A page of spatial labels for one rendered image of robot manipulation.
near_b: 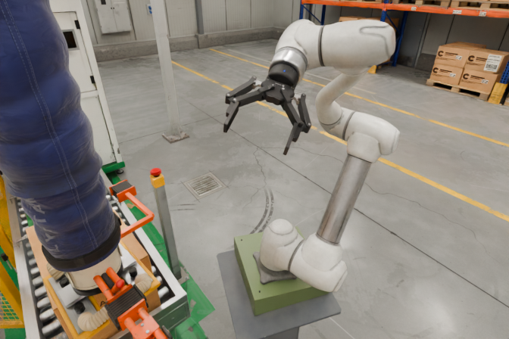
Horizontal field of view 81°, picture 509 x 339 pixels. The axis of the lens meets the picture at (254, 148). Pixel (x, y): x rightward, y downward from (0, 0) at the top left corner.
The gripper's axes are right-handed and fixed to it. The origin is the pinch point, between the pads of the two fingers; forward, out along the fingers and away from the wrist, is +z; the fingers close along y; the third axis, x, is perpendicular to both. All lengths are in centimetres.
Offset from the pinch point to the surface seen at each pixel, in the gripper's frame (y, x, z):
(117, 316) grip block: 21, -52, 40
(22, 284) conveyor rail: 103, -147, 46
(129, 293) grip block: 22, -55, 33
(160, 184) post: 58, -126, -30
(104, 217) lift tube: 38, -44, 18
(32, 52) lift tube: 51, 3, 2
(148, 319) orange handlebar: 12, -50, 37
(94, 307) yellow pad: 34, -69, 40
